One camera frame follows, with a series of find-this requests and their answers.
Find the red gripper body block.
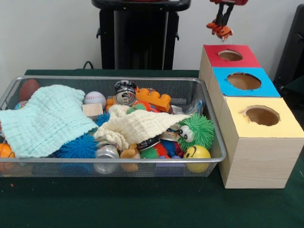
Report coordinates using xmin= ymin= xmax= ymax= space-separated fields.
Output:
xmin=210 ymin=0 xmax=248 ymax=6

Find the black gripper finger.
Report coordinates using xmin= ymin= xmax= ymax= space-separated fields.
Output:
xmin=226 ymin=4 xmax=235 ymax=28
xmin=216 ymin=4 xmax=224 ymax=24

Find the orange striped tiger toy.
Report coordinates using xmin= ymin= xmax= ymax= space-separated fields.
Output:
xmin=206 ymin=19 xmax=234 ymax=41

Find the wooden box with three holes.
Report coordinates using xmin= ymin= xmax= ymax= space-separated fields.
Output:
xmin=199 ymin=45 xmax=304 ymax=189

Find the clear shallow mesh bin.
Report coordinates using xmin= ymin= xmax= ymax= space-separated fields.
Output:
xmin=0 ymin=76 xmax=227 ymax=178

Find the black stand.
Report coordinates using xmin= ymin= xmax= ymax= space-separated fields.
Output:
xmin=273 ymin=4 xmax=304 ymax=88

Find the orange toy building block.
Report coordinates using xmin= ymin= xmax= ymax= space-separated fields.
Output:
xmin=138 ymin=87 xmax=171 ymax=113

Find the green fuzzy toy with eyes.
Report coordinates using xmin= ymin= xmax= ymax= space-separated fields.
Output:
xmin=177 ymin=113 xmax=216 ymax=152

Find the crushed black silver can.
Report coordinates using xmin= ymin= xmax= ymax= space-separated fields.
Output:
xmin=114 ymin=80 xmax=139 ymax=106

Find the cream waffle cloth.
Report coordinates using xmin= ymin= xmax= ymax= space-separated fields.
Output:
xmin=94 ymin=102 xmax=190 ymax=152

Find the yellow smiley ball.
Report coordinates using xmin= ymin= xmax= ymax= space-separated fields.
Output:
xmin=183 ymin=145 xmax=211 ymax=172

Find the small white baseball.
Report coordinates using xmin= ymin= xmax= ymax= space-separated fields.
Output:
xmin=84 ymin=91 xmax=106 ymax=109

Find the blue spiky ball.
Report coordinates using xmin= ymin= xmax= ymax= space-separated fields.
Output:
xmin=56 ymin=134 xmax=99 ymax=160

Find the mint green waffle cloth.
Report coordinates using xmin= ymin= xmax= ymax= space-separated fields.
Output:
xmin=0 ymin=85 xmax=99 ymax=158

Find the small brown football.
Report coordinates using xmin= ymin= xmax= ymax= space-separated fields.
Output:
xmin=19 ymin=79 xmax=41 ymax=102

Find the dark green table cloth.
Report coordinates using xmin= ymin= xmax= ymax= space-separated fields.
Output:
xmin=0 ymin=69 xmax=304 ymax=228

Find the small orange basketball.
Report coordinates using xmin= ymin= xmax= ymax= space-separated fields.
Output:
xmin=0 ymin=142 xmax=16 ymax=172

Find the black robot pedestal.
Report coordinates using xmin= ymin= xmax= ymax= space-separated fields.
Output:
xmin=92 ymin=0 xmax=191 ymax=71

